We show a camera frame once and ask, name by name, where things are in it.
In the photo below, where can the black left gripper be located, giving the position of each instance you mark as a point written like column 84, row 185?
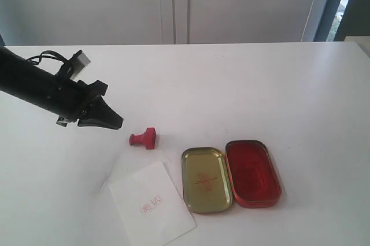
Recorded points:
column 70, row 100

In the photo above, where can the red rubber stamp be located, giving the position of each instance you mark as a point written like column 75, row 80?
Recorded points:
column 147, row 139

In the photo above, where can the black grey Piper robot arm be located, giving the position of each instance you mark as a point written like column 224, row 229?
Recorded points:
column 13, row 66

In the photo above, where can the red ink pad tin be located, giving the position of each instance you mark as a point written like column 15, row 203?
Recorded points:
column 252, row 174

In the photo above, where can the white paper sheet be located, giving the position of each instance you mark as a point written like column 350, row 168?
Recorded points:
column 150, row 207

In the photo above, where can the gold metal tin lid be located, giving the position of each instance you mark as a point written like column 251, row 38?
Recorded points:
column 205, row 181

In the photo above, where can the white cabinet doors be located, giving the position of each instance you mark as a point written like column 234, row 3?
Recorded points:
column 75, row 22

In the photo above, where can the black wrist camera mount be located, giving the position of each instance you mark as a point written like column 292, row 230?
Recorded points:
column 74, row 66

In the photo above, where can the dark window frame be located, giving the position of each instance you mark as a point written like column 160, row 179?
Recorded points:
column 354, row 22

